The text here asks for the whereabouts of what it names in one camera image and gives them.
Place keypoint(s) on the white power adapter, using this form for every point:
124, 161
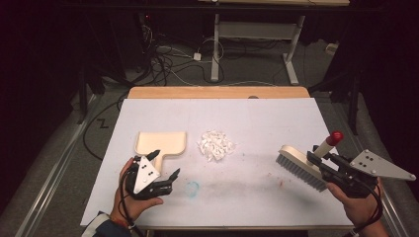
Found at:
197, 56

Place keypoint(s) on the person's left hand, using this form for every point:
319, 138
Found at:
123, 205

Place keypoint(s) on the person's right hand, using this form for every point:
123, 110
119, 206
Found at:
360, 209

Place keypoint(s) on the beige dustpan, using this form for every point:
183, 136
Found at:
161, 142

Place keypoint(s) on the white metal desk frame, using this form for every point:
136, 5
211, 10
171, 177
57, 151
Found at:
215, 49

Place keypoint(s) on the black stand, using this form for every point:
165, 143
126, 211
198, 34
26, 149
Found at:
354, 105
82, 95

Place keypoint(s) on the white power strip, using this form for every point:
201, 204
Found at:
331, 48

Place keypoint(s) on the metal floor rail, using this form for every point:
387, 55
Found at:
56, 168
388, 197

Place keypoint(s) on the white table mat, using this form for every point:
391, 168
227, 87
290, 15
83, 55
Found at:
230, 191

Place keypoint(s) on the pile of white paper scraps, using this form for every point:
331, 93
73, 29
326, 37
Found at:
215, 144

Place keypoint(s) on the wooden table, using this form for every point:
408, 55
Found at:
214, 92

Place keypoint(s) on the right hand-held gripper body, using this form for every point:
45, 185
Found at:
359, 177

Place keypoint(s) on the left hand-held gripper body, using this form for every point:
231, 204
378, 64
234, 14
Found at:
145, 174

